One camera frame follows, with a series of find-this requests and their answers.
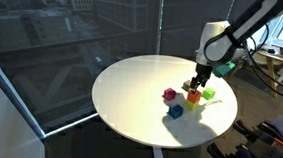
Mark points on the grey building block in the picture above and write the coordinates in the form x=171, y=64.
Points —
x=185, y=85

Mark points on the yellow-green building block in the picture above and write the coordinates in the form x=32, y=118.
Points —
x=191, y=106

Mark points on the magenta building block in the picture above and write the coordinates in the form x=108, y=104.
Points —
x=169, y=94

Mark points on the orange building block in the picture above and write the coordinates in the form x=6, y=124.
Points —
x=194, y=97

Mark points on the silver window frame post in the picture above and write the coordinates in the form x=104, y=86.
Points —
x=160, y=23

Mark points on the clamp with orange tip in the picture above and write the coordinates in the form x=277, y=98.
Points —
x=279, y=140

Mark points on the thin diagonal rod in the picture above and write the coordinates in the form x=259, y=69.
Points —
x=231, y=6

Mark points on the black clamp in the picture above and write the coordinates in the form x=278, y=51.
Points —
x=245, y=128

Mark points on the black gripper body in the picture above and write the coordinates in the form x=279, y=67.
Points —
x=203, y=71

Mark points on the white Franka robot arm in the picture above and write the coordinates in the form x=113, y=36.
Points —
x=218, y=37

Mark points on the silver window sill frame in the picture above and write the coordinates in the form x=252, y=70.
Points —
x=13, y=95

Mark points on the green building block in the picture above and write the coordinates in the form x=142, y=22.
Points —
x=208, y=93

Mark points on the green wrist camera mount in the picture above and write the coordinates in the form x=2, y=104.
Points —
x=224, y=69

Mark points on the blue building block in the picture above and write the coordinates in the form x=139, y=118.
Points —
x=175, y=111

